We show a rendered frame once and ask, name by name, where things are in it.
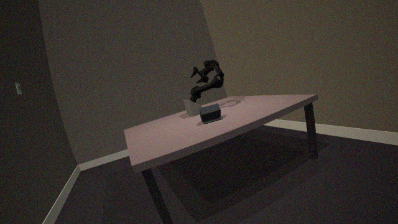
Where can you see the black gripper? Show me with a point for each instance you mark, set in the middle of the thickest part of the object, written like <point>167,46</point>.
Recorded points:
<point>195,71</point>

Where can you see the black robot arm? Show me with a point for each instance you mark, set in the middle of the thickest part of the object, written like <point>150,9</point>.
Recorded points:
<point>216,83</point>

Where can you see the grey square panel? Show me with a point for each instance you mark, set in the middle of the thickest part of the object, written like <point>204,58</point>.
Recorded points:
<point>210,113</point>

